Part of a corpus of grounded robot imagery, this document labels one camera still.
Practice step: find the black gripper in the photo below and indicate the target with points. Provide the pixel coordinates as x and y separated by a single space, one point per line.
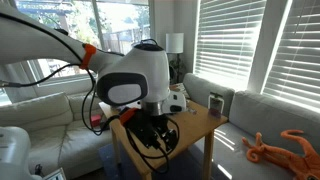
145 126

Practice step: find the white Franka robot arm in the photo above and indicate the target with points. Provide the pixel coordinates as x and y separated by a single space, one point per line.
33 40

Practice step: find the light wooden table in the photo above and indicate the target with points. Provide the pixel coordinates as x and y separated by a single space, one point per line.
196 126

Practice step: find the clear plastic pieces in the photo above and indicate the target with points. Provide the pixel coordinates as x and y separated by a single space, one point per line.
191 111

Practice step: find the magazine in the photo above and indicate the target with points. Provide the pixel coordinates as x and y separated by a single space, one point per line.
181 90

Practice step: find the blue rug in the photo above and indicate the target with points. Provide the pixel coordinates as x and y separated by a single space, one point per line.
107 163

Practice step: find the white card package purple item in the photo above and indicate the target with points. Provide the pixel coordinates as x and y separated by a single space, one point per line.
215 105

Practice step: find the red box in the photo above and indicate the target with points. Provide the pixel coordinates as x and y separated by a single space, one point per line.
96 120

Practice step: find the green houseplant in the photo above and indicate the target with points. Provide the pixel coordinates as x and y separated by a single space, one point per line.
178 68

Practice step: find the floor lamp with white shade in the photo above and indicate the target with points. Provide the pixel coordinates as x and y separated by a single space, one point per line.
174 42

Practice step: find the white leather sofa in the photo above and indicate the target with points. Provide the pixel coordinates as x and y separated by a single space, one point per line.
50 133

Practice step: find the small framed tablet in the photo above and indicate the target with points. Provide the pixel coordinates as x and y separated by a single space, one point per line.
55 175

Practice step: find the wide white window blind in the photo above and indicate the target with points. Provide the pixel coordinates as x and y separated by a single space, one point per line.
230 40

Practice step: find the large white framed window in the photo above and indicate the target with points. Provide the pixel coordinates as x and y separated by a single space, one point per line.
116 20

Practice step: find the orange octopus plush toy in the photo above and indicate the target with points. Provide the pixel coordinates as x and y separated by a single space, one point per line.
293 160

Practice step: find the narrow white window blind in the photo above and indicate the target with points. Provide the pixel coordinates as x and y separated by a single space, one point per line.
300 60

